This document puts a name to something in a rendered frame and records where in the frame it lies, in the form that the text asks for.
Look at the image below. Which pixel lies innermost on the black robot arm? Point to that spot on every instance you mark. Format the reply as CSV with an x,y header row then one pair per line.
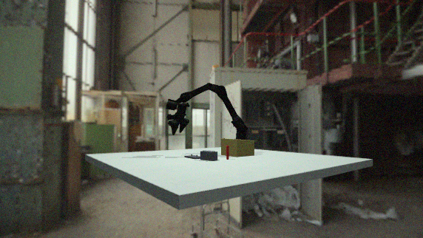
x,y
221,92

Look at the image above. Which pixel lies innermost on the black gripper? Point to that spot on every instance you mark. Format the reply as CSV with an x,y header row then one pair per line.
x,y
180,119

